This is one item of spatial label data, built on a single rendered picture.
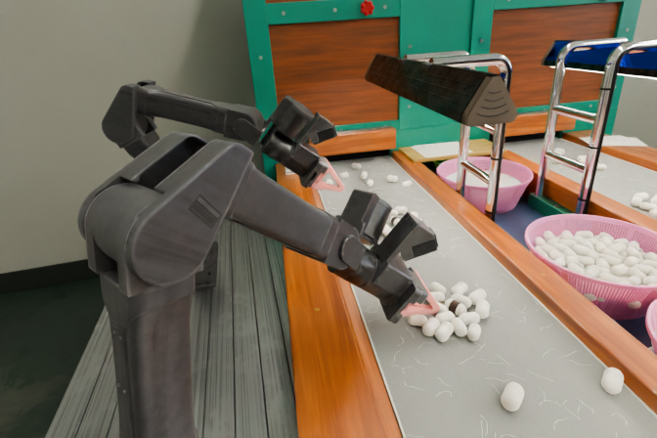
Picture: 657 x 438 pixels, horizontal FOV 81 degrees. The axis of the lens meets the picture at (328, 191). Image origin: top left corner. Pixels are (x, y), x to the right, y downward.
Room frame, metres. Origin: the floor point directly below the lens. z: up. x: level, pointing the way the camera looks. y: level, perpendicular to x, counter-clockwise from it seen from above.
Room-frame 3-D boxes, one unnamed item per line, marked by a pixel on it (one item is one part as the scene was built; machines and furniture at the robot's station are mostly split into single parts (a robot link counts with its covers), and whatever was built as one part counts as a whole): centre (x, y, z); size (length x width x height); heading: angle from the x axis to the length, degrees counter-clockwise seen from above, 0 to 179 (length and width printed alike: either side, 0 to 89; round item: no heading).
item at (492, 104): (0.86, -0.21, 1.08); 0.62 x 0.08 x 0.07; 7
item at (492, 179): (0.87, -0.29, 0.90); 0.20 x 0.19 x 0.45; 7
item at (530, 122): (1.38, -0.77, 0.83); 0.30 x 0.06 x 0.07; 97
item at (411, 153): (1.28, -0.44, 0.77); 0.33 x 0.15 x 0.01; 97
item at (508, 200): (1.07, -0.46, 0.72); 0.27 x 0.27 x 0.10
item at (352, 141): (1.29, -0.09, 0.83); 0.30 x 0.06 x 0.07; 97
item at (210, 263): (0.81, 0.32, 0.71); 0.20 x 0.07 x 0.08; 12
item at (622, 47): (0.92, -0.68, 0.90); 0.20 x 0.19 x 0.45; 7
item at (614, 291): (0.63, -0.52, 0.72); 0.27 x 0.27 x 0.10
